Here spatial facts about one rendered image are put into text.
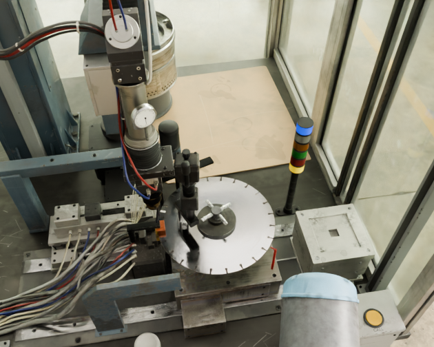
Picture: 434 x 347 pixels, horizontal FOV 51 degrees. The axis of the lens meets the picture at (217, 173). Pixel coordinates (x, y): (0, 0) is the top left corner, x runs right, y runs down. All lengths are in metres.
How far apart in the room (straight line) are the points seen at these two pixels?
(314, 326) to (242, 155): 1.11
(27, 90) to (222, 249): 0.80
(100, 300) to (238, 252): 0.37
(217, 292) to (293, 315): 0.62
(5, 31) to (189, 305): 0.92
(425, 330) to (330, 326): 1.68
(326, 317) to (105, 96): 0.61
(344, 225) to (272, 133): 0.58
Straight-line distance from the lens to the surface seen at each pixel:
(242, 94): 1.97
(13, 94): 1.54
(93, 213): 1.43
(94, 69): 0.93
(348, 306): 0.71
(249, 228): 1.27
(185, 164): 0.97
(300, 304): 0.70
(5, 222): 1.68
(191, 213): 1.17
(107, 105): 0.99
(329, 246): 1.34
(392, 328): 1.27
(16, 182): 1.42
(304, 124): 1.26
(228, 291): 1.30
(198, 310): 1.29
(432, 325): 2.37
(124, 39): 0.82
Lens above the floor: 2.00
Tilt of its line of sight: 49 degrees down
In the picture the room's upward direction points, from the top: straight up
